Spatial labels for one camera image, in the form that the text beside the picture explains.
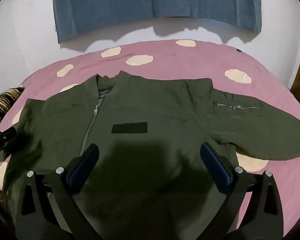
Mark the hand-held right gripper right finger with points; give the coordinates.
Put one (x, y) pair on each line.
(215, 165)

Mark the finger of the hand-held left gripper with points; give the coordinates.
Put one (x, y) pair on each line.
(6, 133)

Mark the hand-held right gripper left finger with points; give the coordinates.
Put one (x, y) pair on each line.
(83, 165)

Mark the olive green jacket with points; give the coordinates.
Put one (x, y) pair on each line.
(152, 100)

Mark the brown striped pillow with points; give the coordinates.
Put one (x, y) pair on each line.
(2, 102)

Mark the pink bedsheet with cream dots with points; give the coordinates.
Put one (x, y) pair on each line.
(165, 60)

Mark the blue curtain panel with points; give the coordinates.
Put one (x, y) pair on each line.
(207, 0)
(102, 5)

